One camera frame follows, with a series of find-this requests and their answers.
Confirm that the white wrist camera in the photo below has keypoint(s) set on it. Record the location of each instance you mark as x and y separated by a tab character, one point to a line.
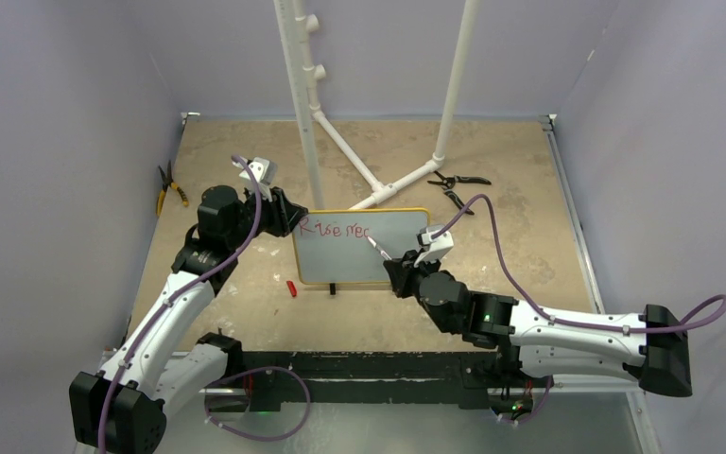
263	171
435	243

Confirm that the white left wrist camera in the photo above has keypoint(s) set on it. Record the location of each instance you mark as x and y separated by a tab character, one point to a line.
263	171

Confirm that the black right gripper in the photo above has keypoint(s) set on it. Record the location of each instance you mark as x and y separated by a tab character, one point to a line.
402	277

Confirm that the white red whiteboard marker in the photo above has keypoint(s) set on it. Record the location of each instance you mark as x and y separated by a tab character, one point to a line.
381	251

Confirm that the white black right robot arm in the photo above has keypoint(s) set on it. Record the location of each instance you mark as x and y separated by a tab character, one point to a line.
647	348

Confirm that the white PVC pipe frame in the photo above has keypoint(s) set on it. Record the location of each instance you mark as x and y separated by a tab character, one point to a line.
374	59

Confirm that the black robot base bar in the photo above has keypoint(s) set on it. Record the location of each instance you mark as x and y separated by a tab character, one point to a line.
468	380

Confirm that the yellow framed whiteboard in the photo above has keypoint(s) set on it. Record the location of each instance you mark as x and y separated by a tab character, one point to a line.
339	246

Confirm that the right metal corner bracket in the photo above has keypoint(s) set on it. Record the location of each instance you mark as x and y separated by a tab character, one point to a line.
547	122

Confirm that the yellow black needle-nose pliers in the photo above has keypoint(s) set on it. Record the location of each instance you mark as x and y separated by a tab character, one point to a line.
168	183

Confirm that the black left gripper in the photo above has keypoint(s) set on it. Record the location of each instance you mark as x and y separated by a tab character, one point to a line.
284	215

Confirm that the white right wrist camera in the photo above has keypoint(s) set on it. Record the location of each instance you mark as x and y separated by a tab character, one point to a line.
435	243

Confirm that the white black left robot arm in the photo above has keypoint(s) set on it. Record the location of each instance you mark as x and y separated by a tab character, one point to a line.
125	406

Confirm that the red marker cap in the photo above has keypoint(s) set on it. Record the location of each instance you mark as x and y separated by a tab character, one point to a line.
292	289

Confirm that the metal corner bracket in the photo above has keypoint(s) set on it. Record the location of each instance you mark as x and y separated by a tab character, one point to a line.
186	116
547	122

